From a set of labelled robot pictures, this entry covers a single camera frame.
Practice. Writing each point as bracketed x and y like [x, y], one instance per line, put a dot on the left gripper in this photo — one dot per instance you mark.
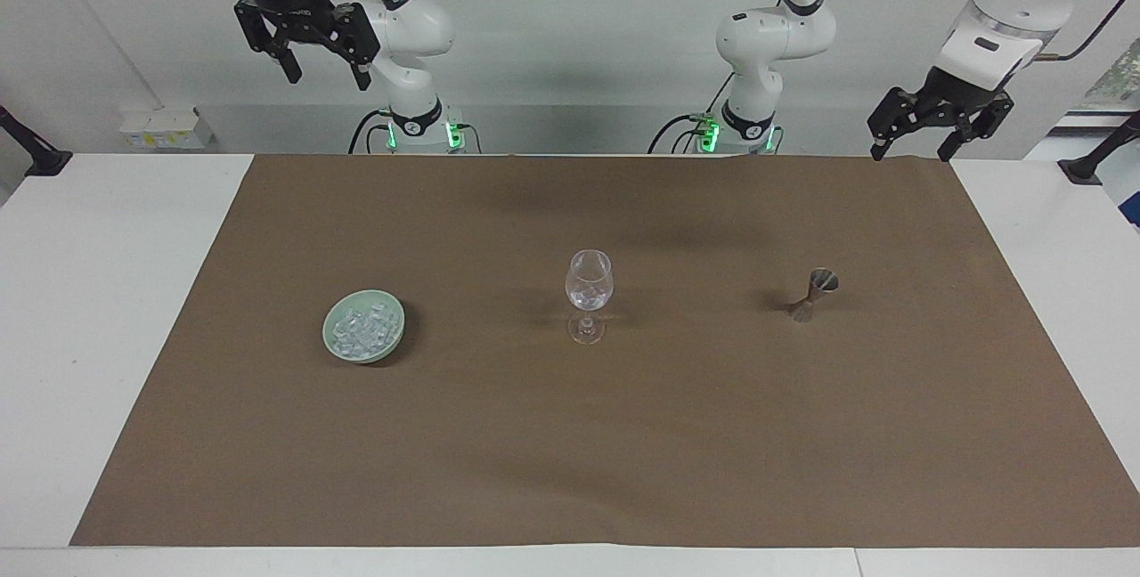
[966, 98]

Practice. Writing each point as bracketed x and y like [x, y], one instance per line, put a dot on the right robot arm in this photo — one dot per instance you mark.
[411, 29]

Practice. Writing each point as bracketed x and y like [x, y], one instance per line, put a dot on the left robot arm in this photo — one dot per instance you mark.
[766, 34]

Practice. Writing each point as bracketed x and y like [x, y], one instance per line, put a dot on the clear ice cubes pile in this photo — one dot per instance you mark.
[365, 329]

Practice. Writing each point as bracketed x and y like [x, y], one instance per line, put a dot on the clear wine glass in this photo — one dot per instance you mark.
[589, 288]

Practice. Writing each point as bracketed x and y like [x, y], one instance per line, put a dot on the black stand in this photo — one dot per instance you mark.
[36, 154]
[1100, 158]

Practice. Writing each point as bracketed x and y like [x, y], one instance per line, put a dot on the metal double jigger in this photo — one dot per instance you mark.
[809, 299]

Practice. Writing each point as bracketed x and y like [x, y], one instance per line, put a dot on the pale green bowl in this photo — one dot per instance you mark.
[334, 341]

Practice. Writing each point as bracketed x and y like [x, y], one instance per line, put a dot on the white wall socket box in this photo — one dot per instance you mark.
[165, 130]

